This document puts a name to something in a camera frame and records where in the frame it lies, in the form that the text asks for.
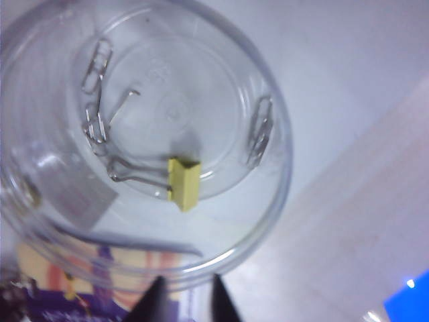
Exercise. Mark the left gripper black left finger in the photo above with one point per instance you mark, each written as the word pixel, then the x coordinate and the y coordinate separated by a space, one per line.
pixel 151 308

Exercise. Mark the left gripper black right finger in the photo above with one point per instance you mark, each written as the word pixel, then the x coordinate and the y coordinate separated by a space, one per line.
pixel 223 308

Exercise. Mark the round transparent plastic jar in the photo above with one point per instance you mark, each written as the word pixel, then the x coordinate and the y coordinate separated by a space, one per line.
pixel 187 84

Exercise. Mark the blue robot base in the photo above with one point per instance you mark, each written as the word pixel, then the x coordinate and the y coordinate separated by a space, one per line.
pixel 409 302

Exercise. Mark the purple orange printed card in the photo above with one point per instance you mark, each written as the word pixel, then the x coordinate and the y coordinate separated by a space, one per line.
pixel 147 265

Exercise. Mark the pale yellow binder clip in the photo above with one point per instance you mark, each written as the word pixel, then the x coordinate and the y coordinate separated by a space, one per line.
pixel 186 182

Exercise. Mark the silver paper clip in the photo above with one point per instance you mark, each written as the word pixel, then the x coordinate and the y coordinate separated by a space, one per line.
pixel 259 134
pixel 97 129
pixel 97 65

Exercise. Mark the white desk riser board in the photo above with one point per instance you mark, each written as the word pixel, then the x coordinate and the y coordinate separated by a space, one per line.
pixel 335 50

